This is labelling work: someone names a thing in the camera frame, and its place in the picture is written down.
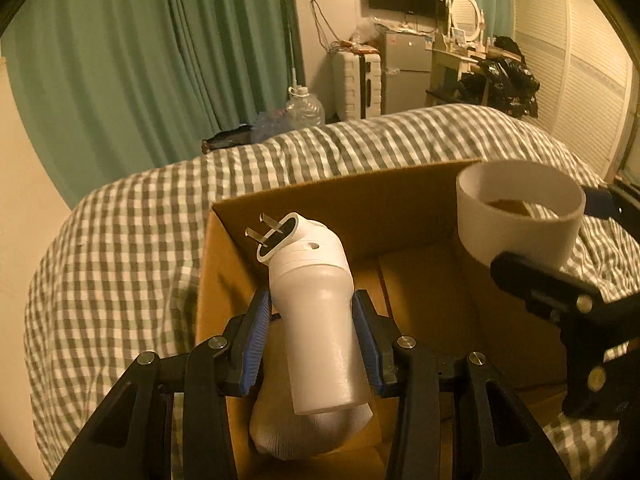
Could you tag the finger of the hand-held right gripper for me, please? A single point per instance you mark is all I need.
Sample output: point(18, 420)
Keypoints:
point(545, 285)
point(602, 204)

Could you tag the clear water jug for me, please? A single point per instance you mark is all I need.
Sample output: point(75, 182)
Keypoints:
point(305, 110)

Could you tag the cardboard box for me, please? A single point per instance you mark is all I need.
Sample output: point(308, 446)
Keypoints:
point(425, 210)

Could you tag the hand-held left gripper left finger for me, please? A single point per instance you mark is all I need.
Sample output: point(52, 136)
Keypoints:
point(254, 345)

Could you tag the grey mini fridge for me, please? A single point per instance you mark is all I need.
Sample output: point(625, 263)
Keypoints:
point(407, 72)

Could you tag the green curtain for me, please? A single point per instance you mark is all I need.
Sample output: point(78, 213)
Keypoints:
point(140, 60)

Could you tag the clutter on suitcase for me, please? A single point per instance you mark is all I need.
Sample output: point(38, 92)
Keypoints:
point(362, 42)

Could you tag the white sock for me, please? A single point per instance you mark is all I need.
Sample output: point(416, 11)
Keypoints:
point(305, 432)

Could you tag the white suitcase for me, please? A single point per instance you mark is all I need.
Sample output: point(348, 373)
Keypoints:
point(350, 85)

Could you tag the crumpled clear plastic bag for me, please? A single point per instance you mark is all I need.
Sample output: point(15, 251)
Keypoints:
point(267, 125)

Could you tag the white oval mirror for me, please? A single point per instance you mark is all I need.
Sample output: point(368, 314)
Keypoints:
point(467, 12)

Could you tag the white louvered wardrobe doors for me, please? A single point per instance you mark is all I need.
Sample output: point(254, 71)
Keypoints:
point(575, 70)

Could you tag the grey checked blanket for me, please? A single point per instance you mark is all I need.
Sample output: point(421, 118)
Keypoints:
point(130, 240)

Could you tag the white dressing table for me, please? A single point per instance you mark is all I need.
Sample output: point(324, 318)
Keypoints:
point(445, 67)

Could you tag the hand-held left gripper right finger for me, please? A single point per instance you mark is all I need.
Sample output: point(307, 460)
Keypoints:
point(367, 347)

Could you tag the pile of black bags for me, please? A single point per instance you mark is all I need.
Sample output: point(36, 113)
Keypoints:
point(505, 77)

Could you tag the white plug-in device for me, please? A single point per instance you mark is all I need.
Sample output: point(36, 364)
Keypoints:
point(315, 320)

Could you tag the white tape roll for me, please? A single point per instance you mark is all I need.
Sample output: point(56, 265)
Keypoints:
point(505, 230)

